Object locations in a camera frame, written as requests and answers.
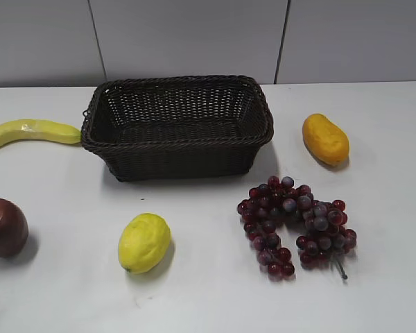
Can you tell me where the yellow lemon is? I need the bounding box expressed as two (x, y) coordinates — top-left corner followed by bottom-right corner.
(118, 213), (171, 274)

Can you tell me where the dark brown wicker basket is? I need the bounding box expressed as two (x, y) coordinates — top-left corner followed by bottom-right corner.
(81, 75), (274, 182)

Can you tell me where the red apple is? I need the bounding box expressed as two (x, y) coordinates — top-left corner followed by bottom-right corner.
(0, 198), (28, 258)

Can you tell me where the yellow banana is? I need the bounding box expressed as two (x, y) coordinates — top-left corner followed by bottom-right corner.
(0, 119), (81, 148)

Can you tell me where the purple grape bunch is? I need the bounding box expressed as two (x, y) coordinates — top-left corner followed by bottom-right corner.
(236, 176), (357, 280)

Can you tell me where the orange mango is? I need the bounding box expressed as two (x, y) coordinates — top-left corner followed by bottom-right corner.
(302, 113), (349, 167)

